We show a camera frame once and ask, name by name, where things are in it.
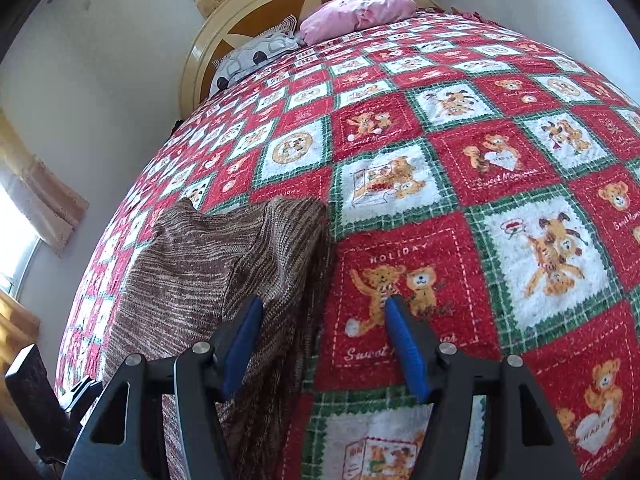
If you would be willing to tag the cream wooden bed headboard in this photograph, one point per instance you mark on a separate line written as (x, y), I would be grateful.
(215, 30)

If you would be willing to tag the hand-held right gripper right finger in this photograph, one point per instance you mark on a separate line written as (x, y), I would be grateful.
(405, 350)

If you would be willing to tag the pink pillow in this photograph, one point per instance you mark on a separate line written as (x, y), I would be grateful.
(350, 10)

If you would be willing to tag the grey patterned pillow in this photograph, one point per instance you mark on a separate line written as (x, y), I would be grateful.
(245, 60)

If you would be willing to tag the bedroom window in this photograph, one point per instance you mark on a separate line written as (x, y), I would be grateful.
(12, 250)

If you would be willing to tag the brown knit sweater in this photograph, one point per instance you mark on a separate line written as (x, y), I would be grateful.
(190, 270)

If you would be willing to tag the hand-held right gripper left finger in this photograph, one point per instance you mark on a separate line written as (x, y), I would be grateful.
(242, 345)

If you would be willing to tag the red checked printed blanket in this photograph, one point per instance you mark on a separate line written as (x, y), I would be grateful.
(450, 160)

